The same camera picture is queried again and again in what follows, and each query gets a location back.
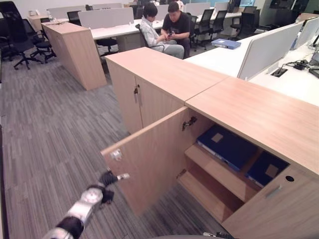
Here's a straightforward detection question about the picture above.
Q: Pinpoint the silver door handle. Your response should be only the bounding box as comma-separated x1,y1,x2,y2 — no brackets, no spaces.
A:
265,185,283,199

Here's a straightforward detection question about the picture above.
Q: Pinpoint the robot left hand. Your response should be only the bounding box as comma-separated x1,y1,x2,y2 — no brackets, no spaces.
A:
98,168,131,205

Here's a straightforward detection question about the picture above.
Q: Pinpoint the wooden cabinet door with latch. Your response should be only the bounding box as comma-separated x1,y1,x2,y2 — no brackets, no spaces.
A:
100,106,198,216

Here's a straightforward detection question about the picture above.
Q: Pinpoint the black mesh office chair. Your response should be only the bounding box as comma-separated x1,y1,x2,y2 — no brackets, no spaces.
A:
230,6,261,41
211,9,228,41
196,8,215,48

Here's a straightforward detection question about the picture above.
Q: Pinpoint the wooden cabinet shelf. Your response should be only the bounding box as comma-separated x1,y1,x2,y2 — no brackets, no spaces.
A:
184,144,262,203

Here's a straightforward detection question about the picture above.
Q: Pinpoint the wooden cabinet door with handle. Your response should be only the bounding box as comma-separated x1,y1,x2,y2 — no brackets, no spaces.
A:
221,166,319,239

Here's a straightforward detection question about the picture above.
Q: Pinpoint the blue folder with tan label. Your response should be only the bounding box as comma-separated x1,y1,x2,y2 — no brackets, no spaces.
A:
245,150,290,188

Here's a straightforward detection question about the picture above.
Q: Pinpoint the large blue folder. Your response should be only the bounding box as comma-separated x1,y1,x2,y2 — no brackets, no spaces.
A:
195,123,259,172

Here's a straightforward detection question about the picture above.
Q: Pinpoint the grey desk divider panel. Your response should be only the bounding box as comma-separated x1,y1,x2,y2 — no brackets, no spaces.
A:
236,20,305,81
295,16,319,51
185,2,212,16
77,6,135,30

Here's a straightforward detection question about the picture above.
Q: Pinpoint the desk cable box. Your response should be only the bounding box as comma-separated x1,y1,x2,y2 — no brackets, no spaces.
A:
270,68,289,77

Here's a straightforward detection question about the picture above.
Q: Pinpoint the long wooden cabinet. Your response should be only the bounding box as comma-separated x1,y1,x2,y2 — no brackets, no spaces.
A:
41,21,108,91

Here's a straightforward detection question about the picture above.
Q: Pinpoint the person in black shirt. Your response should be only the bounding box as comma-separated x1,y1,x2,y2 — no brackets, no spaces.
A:
160,2,191,59

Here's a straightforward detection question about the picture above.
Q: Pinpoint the person in white shirt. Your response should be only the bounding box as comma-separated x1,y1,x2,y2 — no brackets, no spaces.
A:
139,2,185,60

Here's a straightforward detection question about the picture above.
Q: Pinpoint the light blue folder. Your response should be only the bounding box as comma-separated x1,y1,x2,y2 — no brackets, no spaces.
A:
211,38,242,49

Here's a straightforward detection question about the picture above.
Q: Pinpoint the laptop computer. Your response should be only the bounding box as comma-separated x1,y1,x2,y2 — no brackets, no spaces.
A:
308,49,319,78

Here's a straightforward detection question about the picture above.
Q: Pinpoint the robot body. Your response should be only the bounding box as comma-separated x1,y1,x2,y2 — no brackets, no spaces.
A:
149,232,235,239

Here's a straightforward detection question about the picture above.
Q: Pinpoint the wooden cabinet with keys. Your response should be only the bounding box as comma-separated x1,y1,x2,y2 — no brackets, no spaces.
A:
104,46,230,135

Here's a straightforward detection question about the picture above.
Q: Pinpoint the silver door latch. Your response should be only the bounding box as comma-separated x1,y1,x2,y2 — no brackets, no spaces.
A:
109,147,124,161

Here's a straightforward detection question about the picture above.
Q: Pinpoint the tall black office chair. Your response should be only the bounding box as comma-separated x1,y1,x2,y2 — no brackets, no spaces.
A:
0,0,43,70

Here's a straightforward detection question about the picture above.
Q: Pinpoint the wooden office cabinet with shelf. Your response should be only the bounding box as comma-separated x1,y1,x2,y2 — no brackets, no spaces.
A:
176,76,319,239

